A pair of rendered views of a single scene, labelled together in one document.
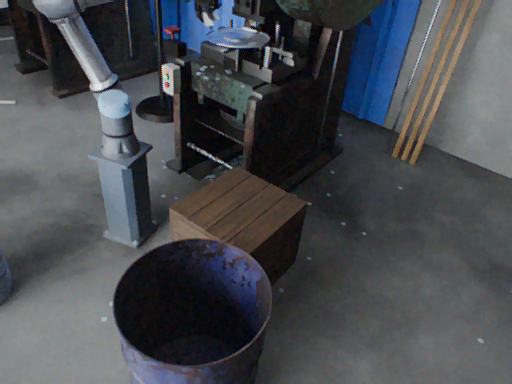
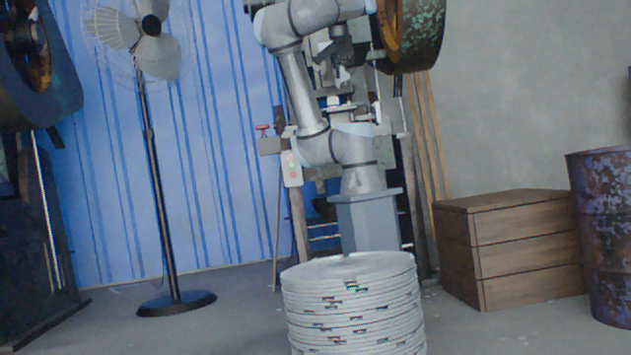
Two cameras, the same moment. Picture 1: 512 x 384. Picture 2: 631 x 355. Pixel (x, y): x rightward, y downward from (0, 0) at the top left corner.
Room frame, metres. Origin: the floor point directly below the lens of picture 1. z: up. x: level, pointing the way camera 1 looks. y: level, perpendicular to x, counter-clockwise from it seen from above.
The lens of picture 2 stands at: (0.02, 1.88, 0.56)
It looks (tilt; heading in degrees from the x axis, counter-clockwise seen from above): 3 degrees down; 322
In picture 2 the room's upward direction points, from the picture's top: 9 degrees counter-clockwise
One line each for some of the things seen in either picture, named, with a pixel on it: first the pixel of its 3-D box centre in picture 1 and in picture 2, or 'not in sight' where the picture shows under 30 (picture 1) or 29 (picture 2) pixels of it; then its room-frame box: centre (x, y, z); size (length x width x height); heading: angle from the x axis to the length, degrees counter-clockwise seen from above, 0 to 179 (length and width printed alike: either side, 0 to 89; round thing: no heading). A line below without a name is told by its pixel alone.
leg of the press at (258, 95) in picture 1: (307, 107); (395, 177); (1.98, -0.20, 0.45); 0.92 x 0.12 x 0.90; 145
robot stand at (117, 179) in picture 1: (126, 192); (374, 260); (1.40, 0.57, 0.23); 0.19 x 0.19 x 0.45; 73
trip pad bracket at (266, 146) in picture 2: (176, 58); (271, 158); (2.01, 0.48, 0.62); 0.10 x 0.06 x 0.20; 55
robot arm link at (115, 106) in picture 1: (115, 111); (354, 142); (1.41, 0.58, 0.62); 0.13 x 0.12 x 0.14; 25
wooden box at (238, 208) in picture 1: (238, 237); (504, 244); (1.25, 0.06, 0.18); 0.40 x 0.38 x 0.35; 147
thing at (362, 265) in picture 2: not in sight; (346, 266); (0.96, 1.07, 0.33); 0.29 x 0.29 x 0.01
